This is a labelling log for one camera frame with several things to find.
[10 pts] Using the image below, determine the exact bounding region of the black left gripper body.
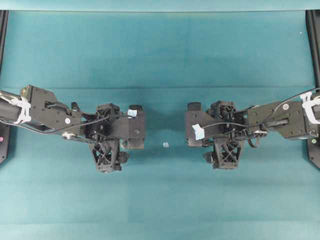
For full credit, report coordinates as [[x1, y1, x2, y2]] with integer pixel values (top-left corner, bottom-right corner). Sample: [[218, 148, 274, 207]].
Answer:
[[83, 103, 129, 173]]

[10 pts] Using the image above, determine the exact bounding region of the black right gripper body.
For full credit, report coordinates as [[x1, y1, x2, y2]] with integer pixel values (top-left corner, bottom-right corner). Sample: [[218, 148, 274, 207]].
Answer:
[[204, 100, 248, 170]]

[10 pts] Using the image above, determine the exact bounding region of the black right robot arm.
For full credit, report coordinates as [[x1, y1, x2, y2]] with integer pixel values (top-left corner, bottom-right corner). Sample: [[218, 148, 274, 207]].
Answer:
[[193, 88, 320, 170]]

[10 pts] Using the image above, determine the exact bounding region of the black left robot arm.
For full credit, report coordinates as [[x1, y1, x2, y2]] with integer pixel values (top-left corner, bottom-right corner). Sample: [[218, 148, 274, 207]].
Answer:
[[0, 85, 129, 173]]

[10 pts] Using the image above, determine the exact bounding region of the teal table cloth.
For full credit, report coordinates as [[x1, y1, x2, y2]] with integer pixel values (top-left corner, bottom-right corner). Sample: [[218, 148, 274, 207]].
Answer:
[[0, 0, 320, 240]]

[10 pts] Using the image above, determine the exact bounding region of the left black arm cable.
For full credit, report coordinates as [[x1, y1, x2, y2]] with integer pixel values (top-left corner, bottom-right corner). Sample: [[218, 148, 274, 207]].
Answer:
[[0, 109, 131, 137]]

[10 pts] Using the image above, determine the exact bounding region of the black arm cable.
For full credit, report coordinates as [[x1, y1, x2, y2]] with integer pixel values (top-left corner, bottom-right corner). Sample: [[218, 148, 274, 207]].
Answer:
[[0, 109, 131, 137], [199, 87, 320, 151]]

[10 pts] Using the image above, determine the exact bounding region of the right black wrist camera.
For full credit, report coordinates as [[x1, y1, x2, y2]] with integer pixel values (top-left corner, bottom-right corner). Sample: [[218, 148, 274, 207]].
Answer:
[[184, 102, 212, 147]]

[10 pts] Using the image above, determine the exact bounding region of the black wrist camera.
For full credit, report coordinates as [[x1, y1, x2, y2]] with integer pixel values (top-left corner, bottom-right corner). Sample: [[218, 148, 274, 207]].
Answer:
[[184, 102, 212, 147], [121, 104, 146, 150]]

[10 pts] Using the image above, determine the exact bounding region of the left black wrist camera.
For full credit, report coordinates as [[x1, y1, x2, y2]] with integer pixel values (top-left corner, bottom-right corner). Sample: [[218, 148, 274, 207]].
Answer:
[[121, 104, 146, 150]]

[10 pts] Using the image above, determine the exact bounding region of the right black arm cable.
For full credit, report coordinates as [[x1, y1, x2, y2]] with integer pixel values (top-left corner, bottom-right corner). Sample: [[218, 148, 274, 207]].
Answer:
[[199, 87, 320, 151]]

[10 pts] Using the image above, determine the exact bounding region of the black left arm base frame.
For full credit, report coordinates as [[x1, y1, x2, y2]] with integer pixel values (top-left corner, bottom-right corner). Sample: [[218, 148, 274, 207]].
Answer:
[[0, 10, 11, 164]]

